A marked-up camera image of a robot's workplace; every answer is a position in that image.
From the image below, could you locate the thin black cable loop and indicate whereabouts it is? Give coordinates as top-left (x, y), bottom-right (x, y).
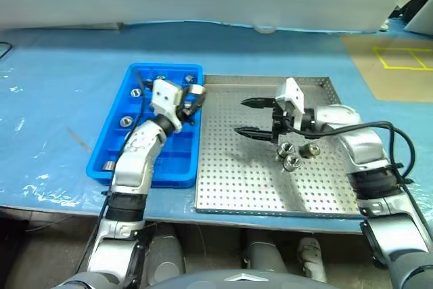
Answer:
top-left (0, 42), bottom-right (15, 62)

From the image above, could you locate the blue plastic table cover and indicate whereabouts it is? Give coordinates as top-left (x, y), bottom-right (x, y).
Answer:
top-left (0, 19), bottom-right (433, 236)

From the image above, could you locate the perforated steel tray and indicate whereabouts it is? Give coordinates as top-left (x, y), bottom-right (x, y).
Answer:
top-left (195, 74), bottom-right (365, 220)

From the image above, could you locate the white board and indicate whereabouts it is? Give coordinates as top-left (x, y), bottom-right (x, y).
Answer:
top-left (403, 0), bottom-right (433, 38)

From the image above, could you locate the pale grey rounded shape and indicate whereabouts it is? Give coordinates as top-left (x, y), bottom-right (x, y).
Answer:
top-left (296, 237), bottom-right (328, 284)

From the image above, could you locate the grey robot torso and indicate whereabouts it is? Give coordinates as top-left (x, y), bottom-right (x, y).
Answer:
top-left (144, 269), bottom-right (326, 289)

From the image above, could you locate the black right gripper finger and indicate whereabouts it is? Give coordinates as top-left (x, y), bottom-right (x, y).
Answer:
top-left (233, 126), bottom-right (275, 141)
top-left (240, 97), bottom-right (277, 110)

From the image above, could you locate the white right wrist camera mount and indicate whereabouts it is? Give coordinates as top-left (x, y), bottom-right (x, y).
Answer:
top-left (274, 77), bottom-right (306, 131)

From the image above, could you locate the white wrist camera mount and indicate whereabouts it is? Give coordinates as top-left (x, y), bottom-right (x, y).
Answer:
top-left (274, 77), bottom-right (306, 131)
top-left (150, 79), bottom-right (185, 133)

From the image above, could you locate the dark grey rounded shape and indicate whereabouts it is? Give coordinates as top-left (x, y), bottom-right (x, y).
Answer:
top-left (145, 223), bottom-right (186, 285)
top-left (242, 229), bottom-right (289, 273)

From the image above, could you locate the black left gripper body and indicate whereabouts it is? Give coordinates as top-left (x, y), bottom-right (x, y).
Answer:
top-left (174, 87), bottom-right (195, 125)

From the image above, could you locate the brown cardboard sheet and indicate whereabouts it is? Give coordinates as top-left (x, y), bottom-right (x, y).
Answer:
top-left (340, 34), bottom-right (433, 103)

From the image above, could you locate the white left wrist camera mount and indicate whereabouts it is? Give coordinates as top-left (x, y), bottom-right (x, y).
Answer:
top-left (150, 79), bottom-right (185, 133)

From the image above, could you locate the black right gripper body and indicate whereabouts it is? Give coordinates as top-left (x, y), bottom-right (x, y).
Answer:
top-left (270, 102), bottom-right (293, 143)

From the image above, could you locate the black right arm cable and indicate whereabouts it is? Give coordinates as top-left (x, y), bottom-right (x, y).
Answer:
top-left (283, 118), bottom-right (416, 185)

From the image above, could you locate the blue plastic compartment tray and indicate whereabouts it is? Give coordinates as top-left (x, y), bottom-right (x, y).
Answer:
top-left (85, 62), bottom-right (205, 190)

